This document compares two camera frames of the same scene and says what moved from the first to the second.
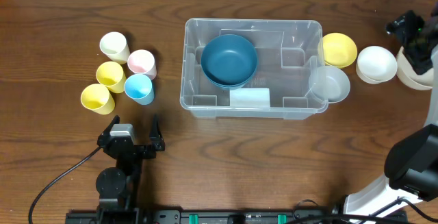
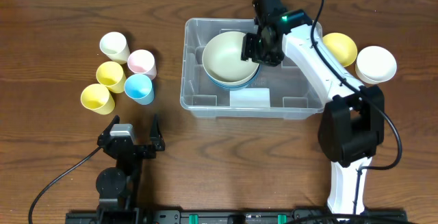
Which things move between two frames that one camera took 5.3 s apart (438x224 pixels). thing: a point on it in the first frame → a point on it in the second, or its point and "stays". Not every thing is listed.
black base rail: (197, 216) stays
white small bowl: (376, 64) stays
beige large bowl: (407, 73) → (222, 59)
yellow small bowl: (339, 50) stays
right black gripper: (411, 25) → (252, 50)
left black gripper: (135, 149) stays
